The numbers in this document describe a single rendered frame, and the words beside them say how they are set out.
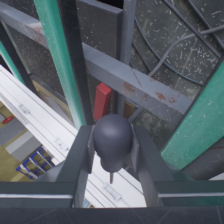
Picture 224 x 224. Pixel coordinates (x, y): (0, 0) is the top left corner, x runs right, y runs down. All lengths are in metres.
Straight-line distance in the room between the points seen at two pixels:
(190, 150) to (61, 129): 0.38
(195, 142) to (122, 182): 0.27
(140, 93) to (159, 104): 0.03
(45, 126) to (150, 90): 0.37
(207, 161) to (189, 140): 0.05
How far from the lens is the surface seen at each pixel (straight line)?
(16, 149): 9.82
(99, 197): 0.83
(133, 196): 0.42
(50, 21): 0.23
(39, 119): 0.54
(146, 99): 0.23
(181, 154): 0.21
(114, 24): 0.54
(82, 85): 0.31
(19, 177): 12.59
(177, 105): 0.22
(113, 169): 0.18
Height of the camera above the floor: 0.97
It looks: 27 degrees down
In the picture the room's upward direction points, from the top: 133 degrees counter-clockwise
